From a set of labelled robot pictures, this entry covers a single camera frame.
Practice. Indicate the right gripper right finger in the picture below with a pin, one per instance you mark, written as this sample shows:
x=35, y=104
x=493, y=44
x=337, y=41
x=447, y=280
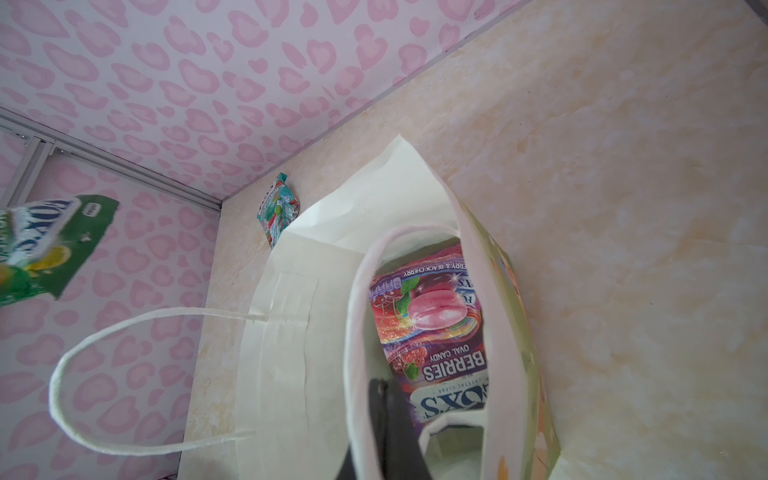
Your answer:
x=398, y=452

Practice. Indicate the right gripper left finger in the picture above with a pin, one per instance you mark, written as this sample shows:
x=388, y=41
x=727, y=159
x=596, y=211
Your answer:
x=347, y=469

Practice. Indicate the purple Fox's candy bag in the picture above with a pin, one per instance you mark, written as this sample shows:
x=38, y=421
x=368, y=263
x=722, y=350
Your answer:
x=429, y=323

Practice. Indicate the white illustrated paper bag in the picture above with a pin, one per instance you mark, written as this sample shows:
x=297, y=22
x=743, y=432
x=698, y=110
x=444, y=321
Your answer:
x=310, y=346

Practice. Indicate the teal Fox's candy bag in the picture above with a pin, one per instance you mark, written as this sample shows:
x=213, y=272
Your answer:
x=279, y=208

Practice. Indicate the lime Fox's candy bag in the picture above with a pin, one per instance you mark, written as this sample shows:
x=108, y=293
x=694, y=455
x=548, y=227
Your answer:
x=44, y=243

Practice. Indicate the diagonal aluminium frame bar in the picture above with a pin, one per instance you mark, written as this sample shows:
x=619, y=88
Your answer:
x=45, y=141

